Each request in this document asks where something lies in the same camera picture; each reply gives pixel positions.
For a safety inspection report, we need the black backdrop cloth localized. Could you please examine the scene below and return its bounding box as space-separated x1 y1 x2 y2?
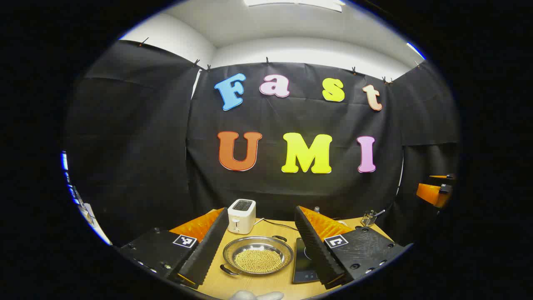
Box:
65 40 461 246

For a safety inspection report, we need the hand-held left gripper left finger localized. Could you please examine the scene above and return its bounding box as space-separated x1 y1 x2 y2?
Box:
115 207 229 290

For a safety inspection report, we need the pile of soybeans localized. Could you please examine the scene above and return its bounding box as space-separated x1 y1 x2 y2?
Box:
234 249 283 274

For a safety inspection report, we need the black power cable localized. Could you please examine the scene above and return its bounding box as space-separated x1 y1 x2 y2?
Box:
264 218 299 231

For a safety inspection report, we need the white toaster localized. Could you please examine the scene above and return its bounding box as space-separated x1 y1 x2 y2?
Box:
227 199 257 235

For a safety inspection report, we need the stainless steel pot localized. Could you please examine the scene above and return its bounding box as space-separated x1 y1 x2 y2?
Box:
219 235 295 276

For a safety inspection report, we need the row of black cloth clips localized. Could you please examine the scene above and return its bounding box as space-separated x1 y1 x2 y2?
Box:
139 37 421 84

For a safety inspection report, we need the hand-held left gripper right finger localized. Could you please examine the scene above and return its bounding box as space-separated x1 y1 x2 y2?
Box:
294 205 413 290

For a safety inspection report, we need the ceiling light panel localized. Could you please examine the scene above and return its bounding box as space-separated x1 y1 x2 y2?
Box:
244 0 346 12

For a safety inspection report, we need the black induction cooktop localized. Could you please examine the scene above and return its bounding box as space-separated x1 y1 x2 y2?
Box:
292 237 321 284

